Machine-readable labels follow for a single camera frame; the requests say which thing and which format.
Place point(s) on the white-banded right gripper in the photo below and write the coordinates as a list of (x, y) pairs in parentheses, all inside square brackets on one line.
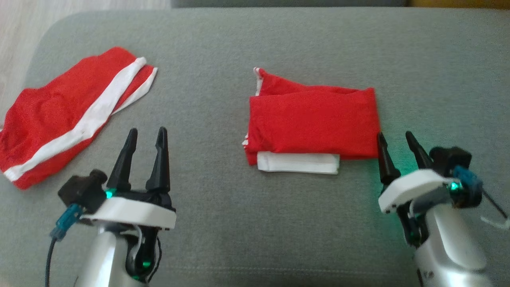
[(410, 191)]

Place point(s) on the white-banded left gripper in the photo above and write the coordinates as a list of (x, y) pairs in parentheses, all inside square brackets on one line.
[(131, 213)]

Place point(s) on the red shirt with white sleeves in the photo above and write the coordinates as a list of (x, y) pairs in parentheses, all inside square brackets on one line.
[(310, 123)]

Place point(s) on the red shorts with white stripe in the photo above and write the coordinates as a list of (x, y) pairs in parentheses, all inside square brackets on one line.
[(44, 115)]

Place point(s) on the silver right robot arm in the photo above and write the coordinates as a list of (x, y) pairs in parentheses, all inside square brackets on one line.
[(450, 251)]

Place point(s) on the grey fabric sofa seat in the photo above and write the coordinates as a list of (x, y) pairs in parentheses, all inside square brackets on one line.
[(223, 223)]

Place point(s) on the yellow-brown background object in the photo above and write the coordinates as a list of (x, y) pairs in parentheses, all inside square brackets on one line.
[(458, 4)]

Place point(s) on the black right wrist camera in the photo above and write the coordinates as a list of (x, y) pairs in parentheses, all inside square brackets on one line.
[(450, 159)]

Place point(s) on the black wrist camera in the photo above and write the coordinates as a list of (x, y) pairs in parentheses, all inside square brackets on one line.
[(450, 159), (81, 191)]

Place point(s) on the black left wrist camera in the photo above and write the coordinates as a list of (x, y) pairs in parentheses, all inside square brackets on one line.
[(81, 191)]

